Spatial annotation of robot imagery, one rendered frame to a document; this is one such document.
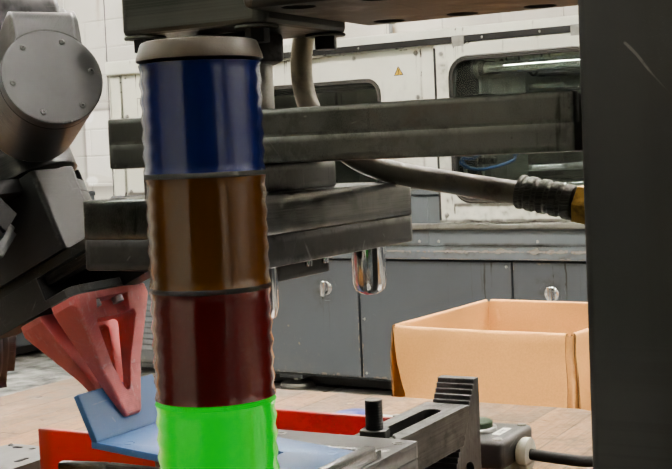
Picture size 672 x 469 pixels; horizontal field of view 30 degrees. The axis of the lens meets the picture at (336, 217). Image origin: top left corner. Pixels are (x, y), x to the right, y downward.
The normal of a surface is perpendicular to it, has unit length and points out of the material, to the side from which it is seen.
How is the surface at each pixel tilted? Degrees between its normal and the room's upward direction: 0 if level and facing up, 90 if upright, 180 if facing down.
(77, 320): 110
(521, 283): 90
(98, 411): 65
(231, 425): 76
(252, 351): 104
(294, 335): 90
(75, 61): 69
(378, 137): 90
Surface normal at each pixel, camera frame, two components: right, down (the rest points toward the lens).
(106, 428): 0.77, -0.43
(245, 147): 0.73, -0.24
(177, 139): -0.29, 0.30
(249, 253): 0.75, 0.25
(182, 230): -0.31, -0.18
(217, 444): 0.07, -0.19
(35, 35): 0.42, -0.32
